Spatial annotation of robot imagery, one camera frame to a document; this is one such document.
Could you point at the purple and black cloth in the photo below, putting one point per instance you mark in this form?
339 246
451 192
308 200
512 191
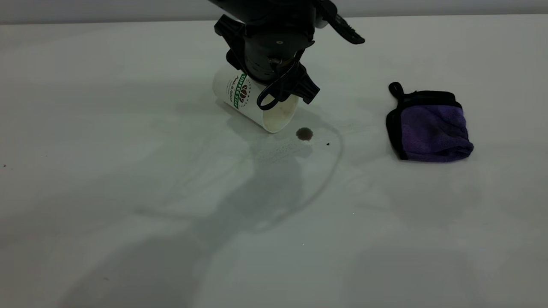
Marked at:
432 130

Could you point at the brown coffee spill spot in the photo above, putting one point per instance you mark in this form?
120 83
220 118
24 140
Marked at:
304 134

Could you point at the white paper coffee cup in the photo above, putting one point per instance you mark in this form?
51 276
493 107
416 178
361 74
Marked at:
224 87

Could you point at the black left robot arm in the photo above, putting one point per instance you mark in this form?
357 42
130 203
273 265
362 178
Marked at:
265 8

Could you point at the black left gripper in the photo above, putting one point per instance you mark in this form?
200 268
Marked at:
274 47

